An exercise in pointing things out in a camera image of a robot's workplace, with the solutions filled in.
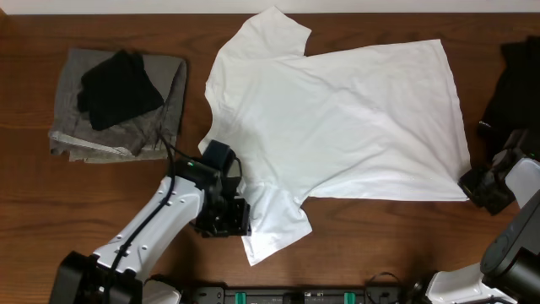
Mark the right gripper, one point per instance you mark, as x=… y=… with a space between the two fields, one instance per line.
x=467 y=182

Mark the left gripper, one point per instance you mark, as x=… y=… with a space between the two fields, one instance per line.
x=240 y=225

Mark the white t-shirt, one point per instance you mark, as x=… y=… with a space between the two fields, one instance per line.
x=377 y=122

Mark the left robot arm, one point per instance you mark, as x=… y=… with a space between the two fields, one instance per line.
x=119 y=271

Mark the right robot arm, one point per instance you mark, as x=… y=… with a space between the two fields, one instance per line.
x=509 y=269

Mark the black garment at right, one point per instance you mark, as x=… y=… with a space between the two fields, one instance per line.
x=515 y=102

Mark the folded grey trousers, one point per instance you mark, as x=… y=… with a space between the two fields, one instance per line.
x=135 y=139

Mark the folded black cloth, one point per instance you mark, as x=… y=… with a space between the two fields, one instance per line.
x=117 y=90

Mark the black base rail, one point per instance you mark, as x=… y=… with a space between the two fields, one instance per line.
x=223 y=294

